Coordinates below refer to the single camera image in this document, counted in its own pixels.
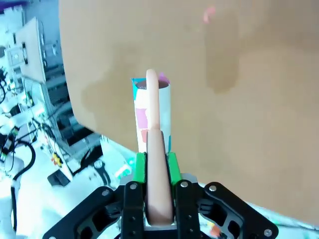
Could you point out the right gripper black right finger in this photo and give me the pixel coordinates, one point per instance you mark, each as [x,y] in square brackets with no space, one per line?
[211,206]

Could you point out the beige flat panel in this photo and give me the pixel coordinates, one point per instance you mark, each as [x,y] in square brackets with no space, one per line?
[31,52]

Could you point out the peach plastic utensil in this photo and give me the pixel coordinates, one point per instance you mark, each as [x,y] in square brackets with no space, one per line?
[158,174]

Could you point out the white cup with colourful patches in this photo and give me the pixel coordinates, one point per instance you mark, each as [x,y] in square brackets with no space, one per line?
[164,107]

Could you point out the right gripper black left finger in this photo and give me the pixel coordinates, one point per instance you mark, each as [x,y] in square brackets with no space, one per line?
[109,206]

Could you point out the small pink item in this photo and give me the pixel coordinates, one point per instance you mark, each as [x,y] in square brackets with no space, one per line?
[208,15]

